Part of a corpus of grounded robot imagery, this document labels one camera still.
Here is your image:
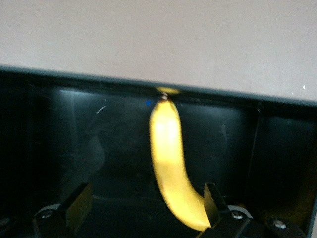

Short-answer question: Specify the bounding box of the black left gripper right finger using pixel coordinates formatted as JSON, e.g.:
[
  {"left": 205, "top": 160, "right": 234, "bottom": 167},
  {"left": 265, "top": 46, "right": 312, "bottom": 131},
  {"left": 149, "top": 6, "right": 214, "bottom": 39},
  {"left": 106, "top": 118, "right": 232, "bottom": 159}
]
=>
[{"left": 197, "top": 182, "right": 254, "bottom": 238}]

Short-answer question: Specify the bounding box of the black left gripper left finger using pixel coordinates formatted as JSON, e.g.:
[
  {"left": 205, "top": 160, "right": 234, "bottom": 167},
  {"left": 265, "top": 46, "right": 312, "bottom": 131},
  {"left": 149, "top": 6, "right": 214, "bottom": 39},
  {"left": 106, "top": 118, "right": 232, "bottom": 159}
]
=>
[{"left": 33, "top": 182, "right": 93, "bottom": 238}]

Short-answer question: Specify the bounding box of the yellow banana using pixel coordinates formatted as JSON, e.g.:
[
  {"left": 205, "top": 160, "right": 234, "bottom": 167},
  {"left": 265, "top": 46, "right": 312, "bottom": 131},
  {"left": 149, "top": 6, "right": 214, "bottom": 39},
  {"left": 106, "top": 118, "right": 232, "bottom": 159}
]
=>
[{"left": 149, "top": 98, "right": 211, "bottom": 231}]

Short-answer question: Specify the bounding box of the black plastic box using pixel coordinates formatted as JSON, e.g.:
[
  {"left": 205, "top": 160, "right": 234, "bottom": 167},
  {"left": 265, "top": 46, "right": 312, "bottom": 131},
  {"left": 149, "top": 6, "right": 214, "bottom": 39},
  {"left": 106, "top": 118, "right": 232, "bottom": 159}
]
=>
[{"left": 0, "top": 64, "right": 317, "bottom": 238}]

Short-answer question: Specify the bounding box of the brown table mat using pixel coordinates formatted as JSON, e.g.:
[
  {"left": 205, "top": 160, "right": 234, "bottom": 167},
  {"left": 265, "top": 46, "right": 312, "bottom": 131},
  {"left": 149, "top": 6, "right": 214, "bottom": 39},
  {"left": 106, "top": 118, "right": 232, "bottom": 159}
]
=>
[{"left": 0, "top": 0, "right": 317, "bottom": 110}]

